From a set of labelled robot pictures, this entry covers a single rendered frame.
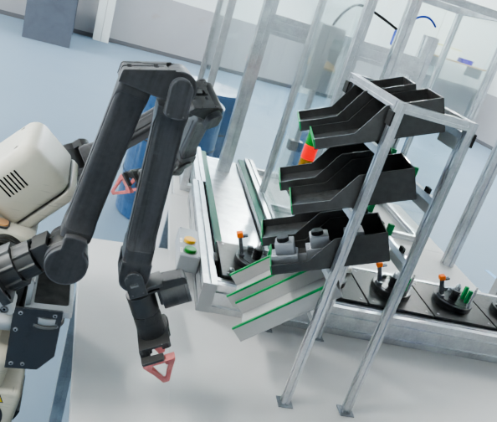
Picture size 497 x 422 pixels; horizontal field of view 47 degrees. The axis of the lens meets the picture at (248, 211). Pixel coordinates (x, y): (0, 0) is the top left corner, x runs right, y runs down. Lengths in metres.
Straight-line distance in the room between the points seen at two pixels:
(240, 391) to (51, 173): 0.72
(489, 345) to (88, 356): 1.33
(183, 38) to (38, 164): 11.20
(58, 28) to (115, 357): 9.11
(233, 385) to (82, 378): 0.38
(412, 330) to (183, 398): 0.86
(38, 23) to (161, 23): 2.85
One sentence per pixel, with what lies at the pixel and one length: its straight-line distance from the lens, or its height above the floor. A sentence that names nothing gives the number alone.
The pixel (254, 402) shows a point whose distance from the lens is 1.50.
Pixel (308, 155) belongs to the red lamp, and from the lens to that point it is 1.96.
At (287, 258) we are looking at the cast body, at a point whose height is 1.23.
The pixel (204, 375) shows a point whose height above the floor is 0.86.
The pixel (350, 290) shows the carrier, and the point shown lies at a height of 0.97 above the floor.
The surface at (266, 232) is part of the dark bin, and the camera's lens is 1.57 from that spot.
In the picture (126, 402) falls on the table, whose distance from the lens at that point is 1.40.
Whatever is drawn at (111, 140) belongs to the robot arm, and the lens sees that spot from 1.02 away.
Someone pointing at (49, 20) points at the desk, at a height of 0.36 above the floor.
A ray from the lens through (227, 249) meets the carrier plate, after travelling 1.93.
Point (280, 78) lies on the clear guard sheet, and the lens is 3.07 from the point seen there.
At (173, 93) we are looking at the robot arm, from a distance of 0.97.
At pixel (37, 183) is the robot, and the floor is 1.32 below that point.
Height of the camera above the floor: 1.79
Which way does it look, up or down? 21 degrees down
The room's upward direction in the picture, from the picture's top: 17 degrees clockwise
